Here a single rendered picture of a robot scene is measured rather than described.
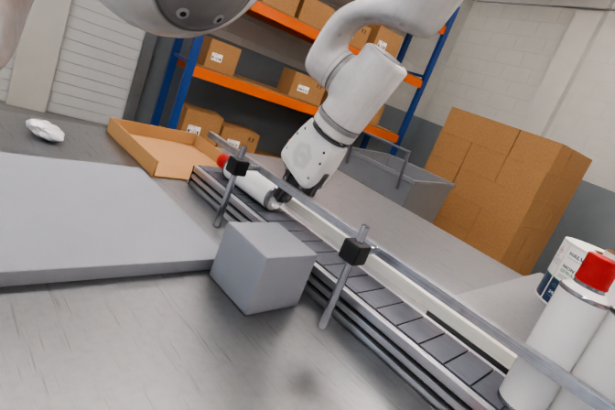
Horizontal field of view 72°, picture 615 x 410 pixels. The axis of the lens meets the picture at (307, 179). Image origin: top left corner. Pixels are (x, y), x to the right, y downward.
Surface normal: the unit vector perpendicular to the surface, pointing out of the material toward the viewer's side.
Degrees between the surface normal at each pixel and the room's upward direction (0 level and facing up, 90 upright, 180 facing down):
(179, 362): 0
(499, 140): 90
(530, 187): 90
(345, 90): 95
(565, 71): 90
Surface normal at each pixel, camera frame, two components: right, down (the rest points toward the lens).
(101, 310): 0.36, -0.91
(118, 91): 0.49, 0.38
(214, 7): 0.58, 0.79
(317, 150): -0.62, -0.07
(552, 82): -0.79, -0.17
